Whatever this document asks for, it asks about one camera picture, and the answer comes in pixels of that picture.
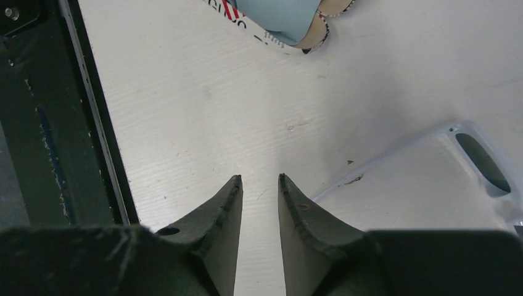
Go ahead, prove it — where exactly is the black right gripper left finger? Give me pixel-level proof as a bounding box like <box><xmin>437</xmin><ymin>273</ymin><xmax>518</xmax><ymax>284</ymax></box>
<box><xmin>1</xmin><ymin>175</ymin><xmax>243</xmax><ymax>295</ymax></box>

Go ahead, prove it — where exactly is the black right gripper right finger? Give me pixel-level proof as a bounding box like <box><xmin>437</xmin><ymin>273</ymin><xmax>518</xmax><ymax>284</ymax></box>
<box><xmin>278</xmin><ymin>174</ymin><xmax>522</xmax><ymax>295</ymax></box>

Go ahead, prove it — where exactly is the flag print glasses case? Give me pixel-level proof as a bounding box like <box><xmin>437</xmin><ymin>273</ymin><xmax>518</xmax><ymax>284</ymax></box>
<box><xmin>205</xmin><ymin>0</ymin><xmax>355</xmax><ymax>55</ymax></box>

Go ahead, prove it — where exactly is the light blue cleaning cloth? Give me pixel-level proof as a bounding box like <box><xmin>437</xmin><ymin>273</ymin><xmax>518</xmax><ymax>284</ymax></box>
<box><xmin>229</xmin><ymin>0</ymin><xmax>327</xmax><ymax>49</ymax></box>

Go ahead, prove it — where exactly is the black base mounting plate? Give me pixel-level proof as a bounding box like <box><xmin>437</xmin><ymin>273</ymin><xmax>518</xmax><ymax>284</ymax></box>
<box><xmin>1</xmin><ymin>1</ymin><xmax>139</xmax><ymax>226</ymax></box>

